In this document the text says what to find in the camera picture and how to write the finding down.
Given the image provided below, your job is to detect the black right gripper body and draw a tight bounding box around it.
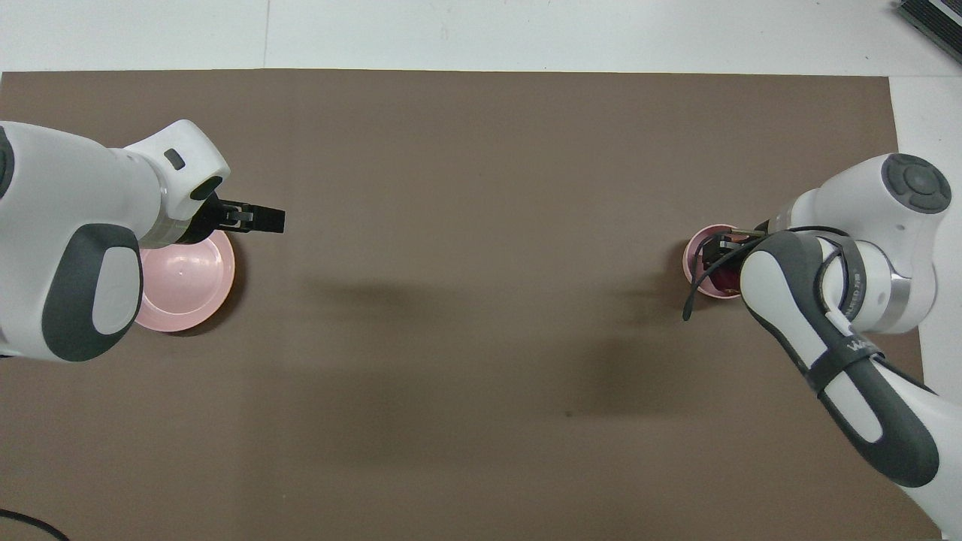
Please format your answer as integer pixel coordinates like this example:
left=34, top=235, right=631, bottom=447
left=712, top=221, right=772, bottom=264

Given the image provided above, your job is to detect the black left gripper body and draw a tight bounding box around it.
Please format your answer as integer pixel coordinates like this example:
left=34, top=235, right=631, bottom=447
left=177, top=192, right=231, bottom=246

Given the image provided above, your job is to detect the dark ribbed metal device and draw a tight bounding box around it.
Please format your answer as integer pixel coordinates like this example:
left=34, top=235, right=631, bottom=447
left=894, top=0, right=962, bottom=62

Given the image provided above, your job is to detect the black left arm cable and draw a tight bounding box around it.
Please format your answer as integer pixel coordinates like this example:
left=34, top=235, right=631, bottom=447
left=0, top=509, right=70, bottom=541

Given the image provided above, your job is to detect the brown table mat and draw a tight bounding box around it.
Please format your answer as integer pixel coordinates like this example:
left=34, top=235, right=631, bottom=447
left=0, top=69, right=944, bottom=541

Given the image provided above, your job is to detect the pink bowl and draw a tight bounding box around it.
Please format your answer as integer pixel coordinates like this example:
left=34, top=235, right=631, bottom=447
left=682, top=223, right=754, bottom=300

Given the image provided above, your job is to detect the pink plate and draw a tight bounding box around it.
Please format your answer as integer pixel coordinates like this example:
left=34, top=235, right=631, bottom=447
left=134, top=228, right=236, bottom=333

